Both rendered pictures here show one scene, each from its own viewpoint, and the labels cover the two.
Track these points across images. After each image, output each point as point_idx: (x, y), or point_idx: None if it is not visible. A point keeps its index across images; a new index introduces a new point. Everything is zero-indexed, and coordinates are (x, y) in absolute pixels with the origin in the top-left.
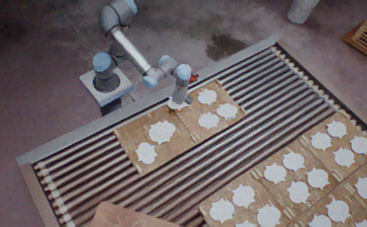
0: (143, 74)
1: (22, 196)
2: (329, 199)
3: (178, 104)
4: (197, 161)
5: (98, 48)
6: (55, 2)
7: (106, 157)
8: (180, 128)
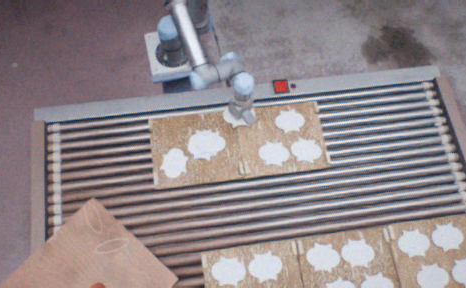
0: (192, 68)
1: None
2: None
3: (235, 118)
4: (232, 199)
5: None
6: None
7: (128, 148)
8: (232, 149)
